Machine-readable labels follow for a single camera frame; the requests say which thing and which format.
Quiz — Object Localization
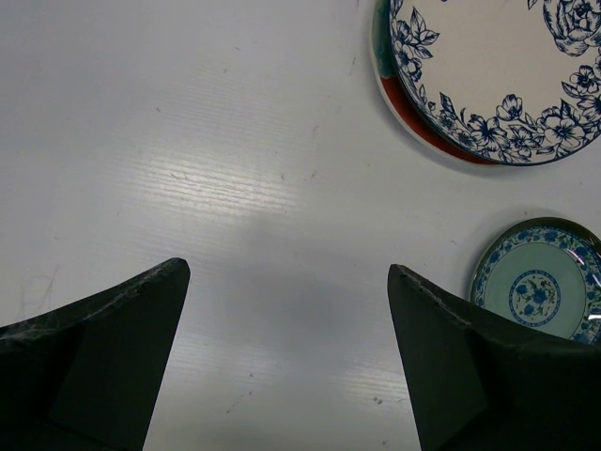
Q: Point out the small blue patterned plate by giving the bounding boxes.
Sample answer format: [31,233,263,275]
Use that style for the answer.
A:
[470,217,600,345]

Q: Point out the red plate with teal flower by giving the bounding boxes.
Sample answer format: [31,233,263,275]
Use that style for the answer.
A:
[369,1,495,167]

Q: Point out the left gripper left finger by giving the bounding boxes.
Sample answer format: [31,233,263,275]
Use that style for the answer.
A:
[1,258,191,450]

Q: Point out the white blue floral plate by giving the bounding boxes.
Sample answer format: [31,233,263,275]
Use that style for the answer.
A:
[387,0,600,166]

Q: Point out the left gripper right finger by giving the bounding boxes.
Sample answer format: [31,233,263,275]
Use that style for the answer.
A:
[388,265,600,450]

